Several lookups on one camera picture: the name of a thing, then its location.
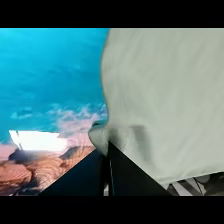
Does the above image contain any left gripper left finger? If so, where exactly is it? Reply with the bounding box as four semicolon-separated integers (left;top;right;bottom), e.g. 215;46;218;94
39;148;110;197

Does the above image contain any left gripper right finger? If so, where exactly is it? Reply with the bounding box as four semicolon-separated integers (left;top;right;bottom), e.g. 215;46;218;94
107;141;172;197

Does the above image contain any pale grey garment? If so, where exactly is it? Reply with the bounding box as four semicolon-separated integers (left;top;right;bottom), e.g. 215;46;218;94
87;28;224;190

